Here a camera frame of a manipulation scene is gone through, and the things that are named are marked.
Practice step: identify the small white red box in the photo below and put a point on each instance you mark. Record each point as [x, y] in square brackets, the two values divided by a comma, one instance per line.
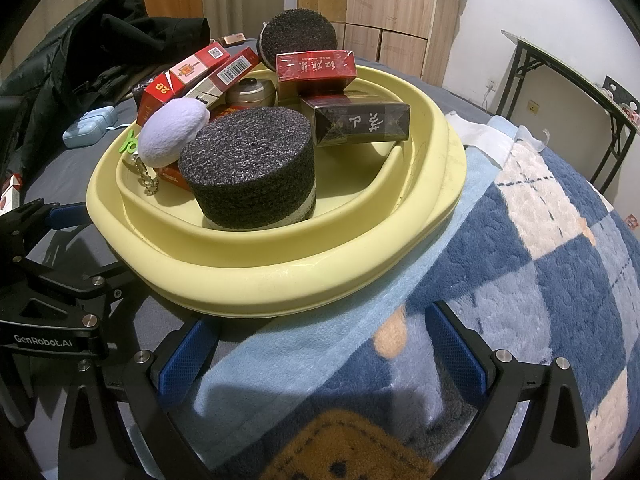
[10, 192]

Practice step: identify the small round jar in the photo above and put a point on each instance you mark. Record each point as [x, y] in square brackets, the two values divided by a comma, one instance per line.
[250, 92]

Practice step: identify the lavender plush egg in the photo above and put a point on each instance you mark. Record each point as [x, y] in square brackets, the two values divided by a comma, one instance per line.
[172, 132]

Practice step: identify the black foam cylinder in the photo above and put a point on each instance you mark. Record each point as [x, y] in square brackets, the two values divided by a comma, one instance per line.
[297, 35]
[250, 170]

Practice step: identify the grey bed sheet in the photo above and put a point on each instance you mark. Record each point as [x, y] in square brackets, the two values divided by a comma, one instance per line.
[65, 175]

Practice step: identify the red box with yellow print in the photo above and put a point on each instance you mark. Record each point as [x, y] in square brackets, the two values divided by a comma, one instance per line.
[185, 72]

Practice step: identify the light blue case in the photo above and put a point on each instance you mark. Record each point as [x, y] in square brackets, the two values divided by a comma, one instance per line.
[87, 127]

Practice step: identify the red box with barcode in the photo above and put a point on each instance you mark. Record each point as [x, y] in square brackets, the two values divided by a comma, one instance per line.
[230, 76]

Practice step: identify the dark brown box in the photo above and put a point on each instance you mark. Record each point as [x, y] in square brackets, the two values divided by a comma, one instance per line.
[360, 122]

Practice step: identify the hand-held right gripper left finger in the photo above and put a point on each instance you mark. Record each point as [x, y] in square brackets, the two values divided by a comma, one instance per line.
[185, 357]

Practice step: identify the copper coloured small box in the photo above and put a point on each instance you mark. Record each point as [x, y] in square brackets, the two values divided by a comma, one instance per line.
[232, 39]

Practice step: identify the light blue towel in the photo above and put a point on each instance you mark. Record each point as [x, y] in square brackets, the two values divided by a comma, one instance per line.
[350, 300]

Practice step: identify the black folding table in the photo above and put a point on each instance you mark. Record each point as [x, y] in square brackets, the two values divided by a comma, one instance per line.
[565, 80]

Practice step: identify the red and silver box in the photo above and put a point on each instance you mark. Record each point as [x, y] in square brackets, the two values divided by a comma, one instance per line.
[316, 67]

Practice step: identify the wooden wardrobe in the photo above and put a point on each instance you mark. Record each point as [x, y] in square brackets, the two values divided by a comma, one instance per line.
[390, 10]

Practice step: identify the white cloth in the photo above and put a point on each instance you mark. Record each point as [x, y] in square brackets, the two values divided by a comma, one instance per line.
[480, 132]

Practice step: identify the blue checked blanket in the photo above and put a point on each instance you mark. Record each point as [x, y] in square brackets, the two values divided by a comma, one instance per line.
[525, 285]

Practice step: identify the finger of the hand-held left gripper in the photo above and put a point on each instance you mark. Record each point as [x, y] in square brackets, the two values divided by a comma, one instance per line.
[85, 285]
[67, 215]

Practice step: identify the wall outlet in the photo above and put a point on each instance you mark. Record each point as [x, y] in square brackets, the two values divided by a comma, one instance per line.
[534, 107]

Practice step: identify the black jacket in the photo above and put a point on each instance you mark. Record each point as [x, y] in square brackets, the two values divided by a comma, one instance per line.
[75, 50]

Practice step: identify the yellow plastic basin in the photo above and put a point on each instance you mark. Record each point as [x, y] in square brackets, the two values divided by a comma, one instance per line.
[280, 260]

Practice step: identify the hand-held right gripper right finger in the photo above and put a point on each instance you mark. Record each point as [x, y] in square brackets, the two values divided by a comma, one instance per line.
[457, 350]

